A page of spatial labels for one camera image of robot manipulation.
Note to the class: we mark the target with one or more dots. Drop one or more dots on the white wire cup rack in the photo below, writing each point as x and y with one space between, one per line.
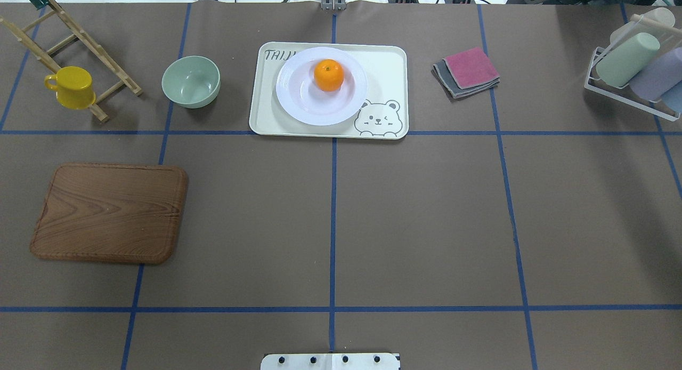
660 23

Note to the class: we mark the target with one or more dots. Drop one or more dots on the yellow mug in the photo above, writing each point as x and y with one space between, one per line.
72 87

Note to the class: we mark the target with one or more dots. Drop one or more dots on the blue pastel cup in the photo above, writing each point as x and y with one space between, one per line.
673 98

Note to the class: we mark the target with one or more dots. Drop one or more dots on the green pastel cup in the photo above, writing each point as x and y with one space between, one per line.
625 61

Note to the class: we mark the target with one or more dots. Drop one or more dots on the wooden cutting board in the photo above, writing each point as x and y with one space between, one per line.
119 213

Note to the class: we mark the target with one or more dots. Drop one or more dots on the wooden dish rack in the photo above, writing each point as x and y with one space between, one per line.
78 33

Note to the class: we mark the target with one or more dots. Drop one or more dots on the purple pastel cup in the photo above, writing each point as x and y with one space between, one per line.
658 77

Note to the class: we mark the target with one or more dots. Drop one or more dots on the pink cloth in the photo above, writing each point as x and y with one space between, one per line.
471 68

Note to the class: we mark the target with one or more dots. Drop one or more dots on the orange fruit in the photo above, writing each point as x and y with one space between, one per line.
328 75

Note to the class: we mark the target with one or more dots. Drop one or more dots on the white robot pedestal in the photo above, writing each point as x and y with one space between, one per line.
367 360

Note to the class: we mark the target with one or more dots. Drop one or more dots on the green ceramic bowl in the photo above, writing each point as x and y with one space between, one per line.
191 82

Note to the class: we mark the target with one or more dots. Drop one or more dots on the white round plate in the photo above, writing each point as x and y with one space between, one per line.
300 96

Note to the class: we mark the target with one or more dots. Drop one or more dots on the cream bear tray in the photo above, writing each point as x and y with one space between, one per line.
384 115

